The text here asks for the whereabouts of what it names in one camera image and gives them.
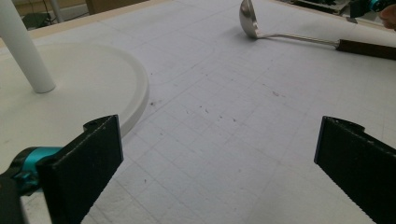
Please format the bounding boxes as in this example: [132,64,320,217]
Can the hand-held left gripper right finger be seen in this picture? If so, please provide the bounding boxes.
[313,116,396,224]

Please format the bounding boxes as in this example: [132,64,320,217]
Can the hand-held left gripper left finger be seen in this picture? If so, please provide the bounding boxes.
[35,114,124,224]

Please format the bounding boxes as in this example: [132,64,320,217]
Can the steel ladle with dark handle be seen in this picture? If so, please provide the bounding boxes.
[238,0,396,62]

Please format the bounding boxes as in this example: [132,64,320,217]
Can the dark equipment base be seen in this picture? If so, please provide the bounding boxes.
[279,0,350,16]

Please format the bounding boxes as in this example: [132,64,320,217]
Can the white stand with round base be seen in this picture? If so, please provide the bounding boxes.
[0,0,150,175]

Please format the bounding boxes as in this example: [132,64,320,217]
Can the dark floor object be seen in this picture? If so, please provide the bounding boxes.
[21,12,51,31]

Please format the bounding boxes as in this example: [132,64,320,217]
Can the metal stand leg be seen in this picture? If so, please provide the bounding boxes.
[49,0,65,24]

